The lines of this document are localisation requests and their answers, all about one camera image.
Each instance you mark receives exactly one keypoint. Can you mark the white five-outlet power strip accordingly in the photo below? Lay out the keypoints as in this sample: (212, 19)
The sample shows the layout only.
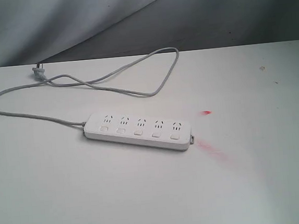
(139, 130)

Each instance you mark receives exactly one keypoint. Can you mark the grey wall plug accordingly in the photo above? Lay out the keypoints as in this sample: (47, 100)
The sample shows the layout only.
(38, 72)

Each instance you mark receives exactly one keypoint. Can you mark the grey backdrop cloth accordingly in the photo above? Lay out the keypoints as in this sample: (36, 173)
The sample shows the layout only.
(67, 30)

